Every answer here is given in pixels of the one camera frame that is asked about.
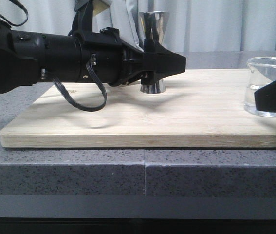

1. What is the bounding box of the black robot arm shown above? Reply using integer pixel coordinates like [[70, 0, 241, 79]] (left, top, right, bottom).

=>
[[0, 4, 186, 94]]

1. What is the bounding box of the steel double jigger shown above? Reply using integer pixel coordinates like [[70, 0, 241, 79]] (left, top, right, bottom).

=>
[[139, 11, 169, 94]]

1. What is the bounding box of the wooden cutting board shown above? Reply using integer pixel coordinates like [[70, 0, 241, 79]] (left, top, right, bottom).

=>
[[0, 69, 276, 148]]

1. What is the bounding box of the clear glass beaker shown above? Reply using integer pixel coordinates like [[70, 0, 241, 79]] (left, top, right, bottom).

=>
[[244, 57, 276, 117]]

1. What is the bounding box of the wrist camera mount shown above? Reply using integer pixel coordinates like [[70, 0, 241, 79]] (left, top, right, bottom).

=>
[[68, 0, 111, 36]]

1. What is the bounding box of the black looped cable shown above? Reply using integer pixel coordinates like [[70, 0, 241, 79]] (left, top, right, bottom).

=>
[[40, 55, 108, 112]]

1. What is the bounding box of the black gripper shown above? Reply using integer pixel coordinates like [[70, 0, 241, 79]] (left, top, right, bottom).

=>
[[74, 27, 186, 87]]

